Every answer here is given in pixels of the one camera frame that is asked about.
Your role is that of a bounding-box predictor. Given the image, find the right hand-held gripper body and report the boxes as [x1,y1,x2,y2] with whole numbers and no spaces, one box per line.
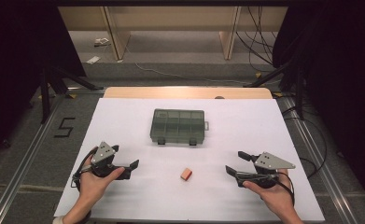
[237,151,297,189]

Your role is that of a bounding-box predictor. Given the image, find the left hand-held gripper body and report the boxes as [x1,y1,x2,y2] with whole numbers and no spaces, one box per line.
[91,141,124,180]

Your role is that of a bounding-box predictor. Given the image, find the small orange block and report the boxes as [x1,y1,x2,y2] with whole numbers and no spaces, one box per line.
[179,167,193,182]

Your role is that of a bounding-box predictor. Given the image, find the grey transparent compartment box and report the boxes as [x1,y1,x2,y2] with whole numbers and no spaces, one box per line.
[149,108,210,147]

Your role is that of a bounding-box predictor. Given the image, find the person's right hand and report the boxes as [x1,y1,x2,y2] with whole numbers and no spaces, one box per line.
[242,168,292,217]

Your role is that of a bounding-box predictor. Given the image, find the person's left hand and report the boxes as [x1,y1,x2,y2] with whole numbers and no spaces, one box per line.
[77,155,126,203]

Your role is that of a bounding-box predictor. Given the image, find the white table sheet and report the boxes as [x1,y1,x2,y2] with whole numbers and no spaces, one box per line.
[53,97,326,222]

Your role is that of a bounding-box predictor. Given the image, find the black metal stand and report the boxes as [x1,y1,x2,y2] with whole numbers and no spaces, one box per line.
[39,66,105,124]
[244,59,306,121]

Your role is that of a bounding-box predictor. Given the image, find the black curtain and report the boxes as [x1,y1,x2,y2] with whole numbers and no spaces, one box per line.
[0,0,87,162]
[272,0,365,200]

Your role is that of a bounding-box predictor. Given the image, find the light wooden desk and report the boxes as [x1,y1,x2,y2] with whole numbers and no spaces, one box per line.
[58,6,288,61]

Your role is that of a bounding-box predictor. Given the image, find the right hand-held gripper cable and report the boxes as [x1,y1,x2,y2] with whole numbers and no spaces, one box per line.
[274,172,296,207]

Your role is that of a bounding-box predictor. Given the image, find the aluminium floor rail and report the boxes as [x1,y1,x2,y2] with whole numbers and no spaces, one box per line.
[0,88,106,224]
[282,96,358,224]

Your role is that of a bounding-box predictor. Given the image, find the black floor cable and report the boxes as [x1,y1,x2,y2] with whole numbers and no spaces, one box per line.
[282,105,328,179]

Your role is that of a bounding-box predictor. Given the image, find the thin white floor cable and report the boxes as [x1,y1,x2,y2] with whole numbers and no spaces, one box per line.
[125,46,256,86]

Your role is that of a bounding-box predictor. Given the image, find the hanging black cables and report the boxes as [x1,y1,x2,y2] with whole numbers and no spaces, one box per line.
[235,6,279,73]

